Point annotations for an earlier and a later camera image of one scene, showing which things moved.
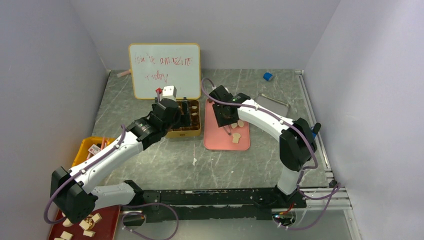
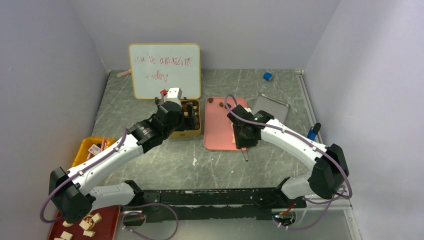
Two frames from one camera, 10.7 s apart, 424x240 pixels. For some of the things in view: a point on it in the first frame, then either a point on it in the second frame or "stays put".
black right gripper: (224, 120) to (244, 144)
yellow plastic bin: (83, 152) stays put
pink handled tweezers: (228, 128) to (247, 155)
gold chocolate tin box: (194, 111) stays put
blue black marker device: (315, 129) stays put
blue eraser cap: (267, 76) stays put
